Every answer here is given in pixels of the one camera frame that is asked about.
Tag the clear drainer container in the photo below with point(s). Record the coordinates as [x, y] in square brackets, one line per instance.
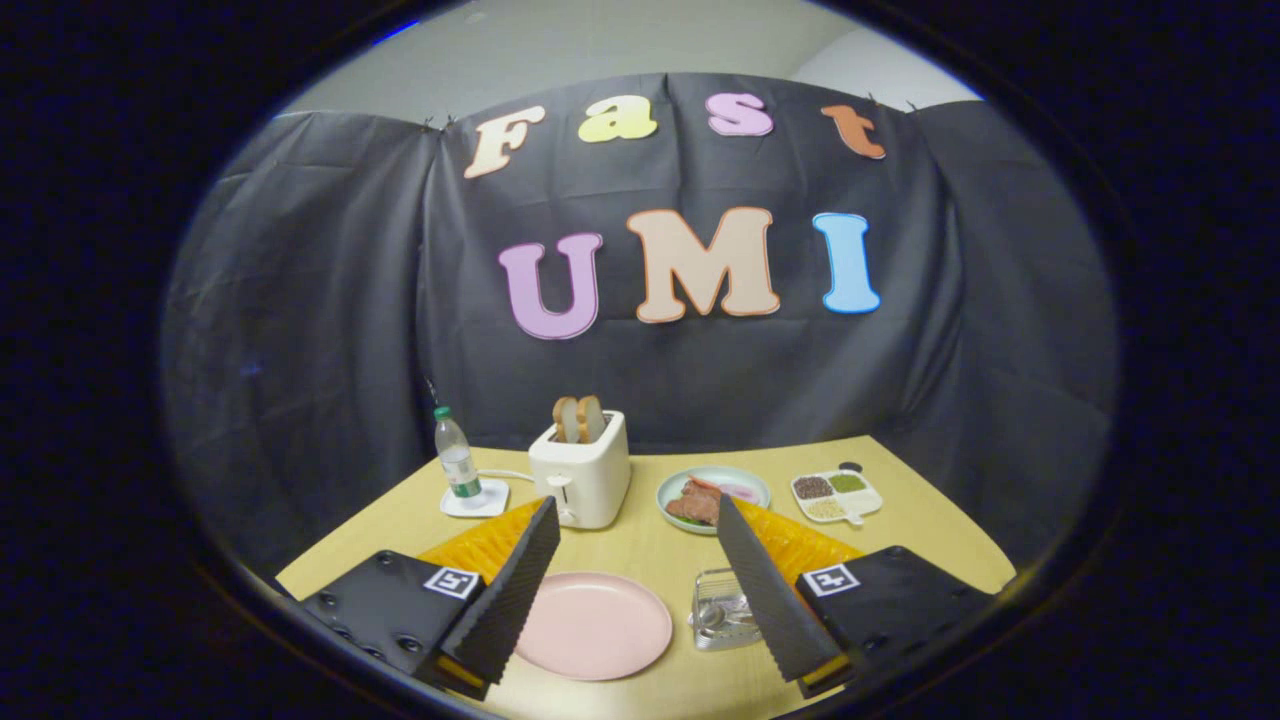
[712, 582]

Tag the pink onion slice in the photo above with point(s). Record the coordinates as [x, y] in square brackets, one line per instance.
[740, 491]

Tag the clear plastic water bottle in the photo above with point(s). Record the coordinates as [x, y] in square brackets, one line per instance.
[457, 460]

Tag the white square coaster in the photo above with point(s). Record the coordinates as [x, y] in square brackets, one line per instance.
[492, 500]

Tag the light green plate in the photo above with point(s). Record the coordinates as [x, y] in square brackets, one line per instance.
[668, 492]

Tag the yellow bean pile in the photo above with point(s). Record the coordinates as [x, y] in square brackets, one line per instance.
[826, 508]

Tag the red tomato slice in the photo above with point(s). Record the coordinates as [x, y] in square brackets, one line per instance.
[703, 483]

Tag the white toaster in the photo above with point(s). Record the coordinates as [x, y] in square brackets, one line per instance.
[595, 470]

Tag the toast bread slice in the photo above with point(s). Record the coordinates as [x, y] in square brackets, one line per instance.
[592, 416]
[565, 420]

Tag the brown grilled meat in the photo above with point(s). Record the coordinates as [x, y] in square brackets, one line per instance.
[695, 503]

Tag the pink plate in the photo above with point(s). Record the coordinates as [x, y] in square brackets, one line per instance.
[600, 625]

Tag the green bean pile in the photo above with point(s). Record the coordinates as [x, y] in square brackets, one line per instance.
[847, 482]

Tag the brown grain pile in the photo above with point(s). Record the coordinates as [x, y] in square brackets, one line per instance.
[812, 487]

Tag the white divided dish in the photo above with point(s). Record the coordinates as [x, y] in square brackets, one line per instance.
[862, 503]

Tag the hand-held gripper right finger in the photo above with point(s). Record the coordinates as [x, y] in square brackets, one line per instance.
[765, 590]

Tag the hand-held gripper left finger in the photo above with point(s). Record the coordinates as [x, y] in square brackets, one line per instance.
[515, 595]

